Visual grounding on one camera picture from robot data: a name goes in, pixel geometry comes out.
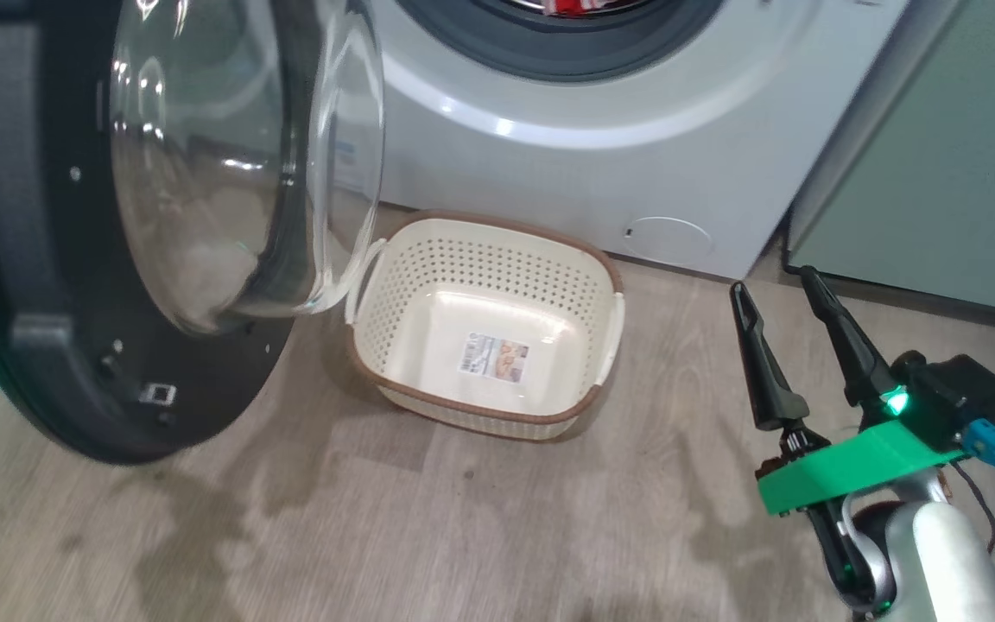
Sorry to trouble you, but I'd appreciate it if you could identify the cream laundry basket brown rim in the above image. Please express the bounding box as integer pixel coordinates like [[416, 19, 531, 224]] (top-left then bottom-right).
[[346, 210, 626, 443]]

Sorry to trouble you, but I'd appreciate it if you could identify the printed sticker inside basket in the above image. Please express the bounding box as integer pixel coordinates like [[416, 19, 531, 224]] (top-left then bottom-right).
[[460, 333, 531, 380]]

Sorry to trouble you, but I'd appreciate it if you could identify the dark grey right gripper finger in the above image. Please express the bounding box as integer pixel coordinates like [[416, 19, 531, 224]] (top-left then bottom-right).
[[798, 266, 897, 417], [729, 281, 809, 431]]

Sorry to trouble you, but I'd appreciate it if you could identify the grey-green cabinet beside washer filter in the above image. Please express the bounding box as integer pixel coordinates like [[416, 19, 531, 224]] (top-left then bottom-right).
[[787, 0, 995, 321]]

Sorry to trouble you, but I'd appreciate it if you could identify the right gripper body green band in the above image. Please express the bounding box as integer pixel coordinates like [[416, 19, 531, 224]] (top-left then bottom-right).
[[757, 421, 965, 616]]

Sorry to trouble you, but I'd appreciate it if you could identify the red garment white striped trim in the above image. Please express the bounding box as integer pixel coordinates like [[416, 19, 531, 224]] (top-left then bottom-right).
[[541, 0, 630, 16]]

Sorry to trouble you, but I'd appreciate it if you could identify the white front-load washing machine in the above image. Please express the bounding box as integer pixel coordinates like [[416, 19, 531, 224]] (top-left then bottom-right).
[[333, 0, 965, 282]]

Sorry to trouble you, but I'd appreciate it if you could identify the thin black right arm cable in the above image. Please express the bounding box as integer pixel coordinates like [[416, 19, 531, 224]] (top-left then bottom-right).
[[949, 460, 995, 555]]

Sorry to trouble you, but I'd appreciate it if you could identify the black round glass washer door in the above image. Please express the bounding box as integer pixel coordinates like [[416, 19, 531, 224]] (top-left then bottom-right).
[[0, 0, 388, 466]]

